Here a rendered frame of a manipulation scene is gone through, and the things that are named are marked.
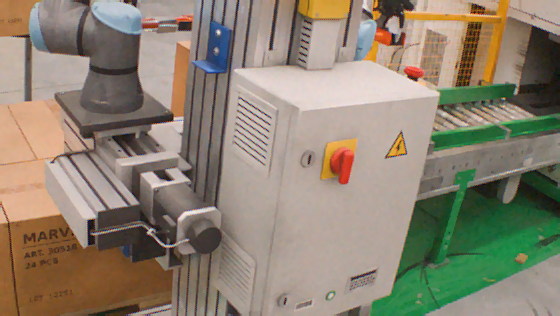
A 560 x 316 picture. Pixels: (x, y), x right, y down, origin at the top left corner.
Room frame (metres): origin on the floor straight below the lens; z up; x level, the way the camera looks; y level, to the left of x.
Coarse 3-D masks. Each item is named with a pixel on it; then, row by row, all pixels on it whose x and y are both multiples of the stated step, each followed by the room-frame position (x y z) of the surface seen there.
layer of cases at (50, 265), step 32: (0, 128) 2.21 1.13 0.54; (32, 128) 2.25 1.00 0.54; (0, 160) 1.94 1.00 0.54; (32, 160) 1.98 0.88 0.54; (0, 192) 1.72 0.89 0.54; (32, 192) 1.76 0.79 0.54; (0, 224) 1.54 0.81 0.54; (32, 224) 1.60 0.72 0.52; (64, 224) 1.67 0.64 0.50; (0, 256) 1.53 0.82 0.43; (32, 256) 1.60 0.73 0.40; (64, 256) 1.66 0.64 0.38; (96, 256) 1.73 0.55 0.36; (0, 288) 1.52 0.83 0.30; (32, 288) 1.59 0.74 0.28; (64, 288) 1.66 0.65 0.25; (96, 288) 1.73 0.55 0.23; (128, 288) 1.80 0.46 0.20; (160, 288) 1.88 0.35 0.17
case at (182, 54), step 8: (176, 48) 2.29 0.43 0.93; (184, 48) 2.25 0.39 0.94; (176, 56) 2.29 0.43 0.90; (184, 56) 2.24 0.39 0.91; (176, 64) 2.29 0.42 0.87; (184, 64) 2.24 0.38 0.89; (176, 72) 2.28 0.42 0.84; (184, 72) 2.23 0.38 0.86; (176, 80) 2.28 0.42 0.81; (184, 80) 2.23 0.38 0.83; (176, 88) 2.27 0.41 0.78; (184, 88) 2.22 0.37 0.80; (176, 96) 2.27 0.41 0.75; (184, 96) 2.22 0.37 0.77; (176, 104) 2.26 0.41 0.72; (184, 104) 2.21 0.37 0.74; (176, 112) 2.26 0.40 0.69
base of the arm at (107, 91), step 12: (96, 72) 1.33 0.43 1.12; (108, 72) 1.32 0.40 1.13; (120, 72) 1.33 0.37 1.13; (132, 72) 1.36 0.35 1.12; (84, 84) 1.35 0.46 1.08; (96, 84) 1.32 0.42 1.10; (108, 84) 1.32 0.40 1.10; (120, 84) 1.33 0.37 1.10; (132, 84) 1.35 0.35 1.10; (84, 96) 1.33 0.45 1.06; (96, 96) 1.32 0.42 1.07; (108, 96) 1.31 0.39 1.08; (120, 96) 1.32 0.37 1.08; (132, 96) 1.34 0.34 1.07; (84, 108) 1.32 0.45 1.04; (96, 108) 1.31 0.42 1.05; (108, 108) 1.31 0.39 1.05; (120, 108) 1.32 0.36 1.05; (132, 108) 1.34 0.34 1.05
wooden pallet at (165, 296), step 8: (152, 296) 1.86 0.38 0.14; (160, 296) 1.88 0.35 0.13; (168, 296) 1.90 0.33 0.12; (112, 304) 1.76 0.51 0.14; (120, 304) 1.78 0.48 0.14; (128, 304) 1.80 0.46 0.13; (136, 304) 1.85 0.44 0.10; (144, 304) 1.84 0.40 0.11; (152, 304) 1.86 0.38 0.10; (160, 304) 1.88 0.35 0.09; (168, 304) 1.90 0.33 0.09; (72, 312) 1.67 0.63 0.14; (80, 312) 1.69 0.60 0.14; (88, 312) 1.71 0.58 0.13; (96, 312) 1.73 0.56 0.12; (120, 312) 1.88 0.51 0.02; (128, 312) 1.88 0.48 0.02; (136, 312) 1.85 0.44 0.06
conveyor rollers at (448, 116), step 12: (444, 108) 3.27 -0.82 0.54; (456, 108) 3.31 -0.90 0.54; (468, 108) 3.35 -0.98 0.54; (480, 108) 3.40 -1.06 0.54; (492, 108) 3.43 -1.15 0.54; (504, 108) 3.47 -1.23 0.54; (516, 108) 3.51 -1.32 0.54; (444, 120) 3.05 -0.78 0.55; (456, 120) 3.09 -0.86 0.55; (468, 120) 3.13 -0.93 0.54; (480, 120) 3.17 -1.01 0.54; (492, 120) 3.21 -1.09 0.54; (504, 120) 3.25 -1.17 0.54
